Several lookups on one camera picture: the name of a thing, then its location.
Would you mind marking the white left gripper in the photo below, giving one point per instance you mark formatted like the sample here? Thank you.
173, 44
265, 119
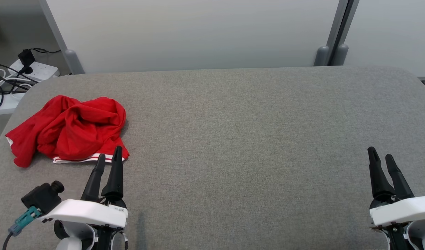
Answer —
87, 212

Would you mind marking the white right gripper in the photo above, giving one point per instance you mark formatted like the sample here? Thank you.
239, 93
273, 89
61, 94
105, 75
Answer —
403, 211

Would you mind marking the red basketball jersey number 23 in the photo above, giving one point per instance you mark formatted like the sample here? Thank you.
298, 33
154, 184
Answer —
87, 132

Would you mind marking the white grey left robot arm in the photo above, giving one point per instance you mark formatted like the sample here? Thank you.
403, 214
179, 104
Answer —
73, 239

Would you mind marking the white flat floor strip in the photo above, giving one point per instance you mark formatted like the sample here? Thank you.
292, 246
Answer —
7, 102

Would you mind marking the white power strip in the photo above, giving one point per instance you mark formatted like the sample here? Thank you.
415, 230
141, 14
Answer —
44, 69

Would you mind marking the black plug adapter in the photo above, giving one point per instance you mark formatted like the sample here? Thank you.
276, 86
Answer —
26, 57

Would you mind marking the white partition panel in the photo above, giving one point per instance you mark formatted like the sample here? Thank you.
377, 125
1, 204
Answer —
392, 34
198, 34

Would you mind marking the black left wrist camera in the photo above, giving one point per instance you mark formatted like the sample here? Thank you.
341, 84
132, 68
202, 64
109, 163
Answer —
42, 198

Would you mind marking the teal left camera connector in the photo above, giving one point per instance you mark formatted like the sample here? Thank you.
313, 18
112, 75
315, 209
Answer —
25, 220

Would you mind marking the light grey partition post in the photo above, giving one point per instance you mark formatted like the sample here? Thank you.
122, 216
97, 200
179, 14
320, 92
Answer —
323, 55
71, 59

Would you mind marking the dark grey partition post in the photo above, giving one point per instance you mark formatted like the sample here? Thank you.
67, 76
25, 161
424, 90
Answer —
340, 53

